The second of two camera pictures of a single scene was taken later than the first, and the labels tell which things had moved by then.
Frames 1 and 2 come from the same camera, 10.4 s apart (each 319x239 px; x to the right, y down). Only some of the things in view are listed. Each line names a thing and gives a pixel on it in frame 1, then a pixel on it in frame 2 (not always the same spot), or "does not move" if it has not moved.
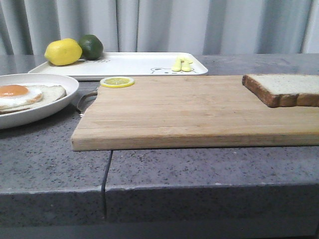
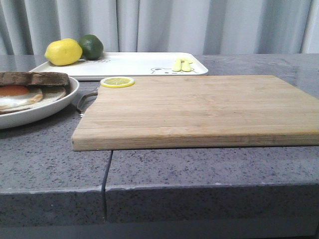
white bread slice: (280, 90) -> (46, 78)
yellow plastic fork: (177, 67) does not move
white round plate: (30, 116) does not move
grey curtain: (27, 27) does not move
